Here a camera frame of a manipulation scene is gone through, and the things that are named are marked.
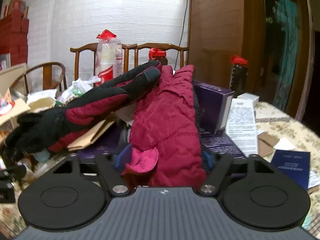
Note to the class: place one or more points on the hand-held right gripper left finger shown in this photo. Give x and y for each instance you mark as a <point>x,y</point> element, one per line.
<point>123,156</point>

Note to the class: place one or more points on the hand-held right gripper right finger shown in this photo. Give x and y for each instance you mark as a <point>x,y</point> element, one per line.
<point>207,158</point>

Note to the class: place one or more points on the maroon quilted glove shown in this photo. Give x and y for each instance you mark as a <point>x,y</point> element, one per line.
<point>170,120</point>

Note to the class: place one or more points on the flat brown cardboard sheet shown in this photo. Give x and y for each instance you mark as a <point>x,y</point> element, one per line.
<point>92,135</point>

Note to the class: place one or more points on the long white printed receipt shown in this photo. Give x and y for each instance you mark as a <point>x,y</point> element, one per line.
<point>241,125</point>

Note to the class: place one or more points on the upright purple box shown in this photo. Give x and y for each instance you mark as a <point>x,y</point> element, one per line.
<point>212,105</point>

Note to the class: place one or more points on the small brown cardboard piece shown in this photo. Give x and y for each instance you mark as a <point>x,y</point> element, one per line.
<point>266,143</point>

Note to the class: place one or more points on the black and maroon glove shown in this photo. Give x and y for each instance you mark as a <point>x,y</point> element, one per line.
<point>100,100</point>

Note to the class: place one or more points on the small white box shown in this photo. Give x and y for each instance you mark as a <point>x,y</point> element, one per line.
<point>248,98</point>

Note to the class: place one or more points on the small white card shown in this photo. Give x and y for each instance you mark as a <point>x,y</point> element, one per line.
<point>286,145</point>

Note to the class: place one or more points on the white plastic bag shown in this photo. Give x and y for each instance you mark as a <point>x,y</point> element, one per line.
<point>77,87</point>

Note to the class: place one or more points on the dark blue booklet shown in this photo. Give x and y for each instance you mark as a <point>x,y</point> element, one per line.
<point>291,167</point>

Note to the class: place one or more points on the dark bottle with red lid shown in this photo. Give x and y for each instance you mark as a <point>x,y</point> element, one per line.
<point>238,72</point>
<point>157,53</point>

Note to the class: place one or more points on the cream paper bowl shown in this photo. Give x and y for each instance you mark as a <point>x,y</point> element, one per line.
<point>41,101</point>

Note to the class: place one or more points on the clear red-lidded jar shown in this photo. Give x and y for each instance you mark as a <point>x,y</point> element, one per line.
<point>108,55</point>

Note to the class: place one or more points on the white paper sheet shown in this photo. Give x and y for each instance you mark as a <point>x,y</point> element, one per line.
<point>314,178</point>

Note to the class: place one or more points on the round-back wooden chair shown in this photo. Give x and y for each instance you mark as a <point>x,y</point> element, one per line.
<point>52,66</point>

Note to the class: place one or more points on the straight-back wooden chair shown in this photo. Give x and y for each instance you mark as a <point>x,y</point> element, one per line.
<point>172,47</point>
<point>82,48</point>

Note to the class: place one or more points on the black device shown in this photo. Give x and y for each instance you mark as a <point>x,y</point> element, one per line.
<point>8,187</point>

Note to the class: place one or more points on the teal hanging cloth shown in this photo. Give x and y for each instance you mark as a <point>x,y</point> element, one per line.
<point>287,55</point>

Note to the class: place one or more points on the tall wooden cabinet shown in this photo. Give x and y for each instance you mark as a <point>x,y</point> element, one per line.
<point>215,25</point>

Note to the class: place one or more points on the open cardboard box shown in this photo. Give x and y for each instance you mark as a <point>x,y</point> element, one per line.
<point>12,80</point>

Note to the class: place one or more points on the stack of red boxes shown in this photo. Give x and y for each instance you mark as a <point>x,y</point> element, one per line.
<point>13,35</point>

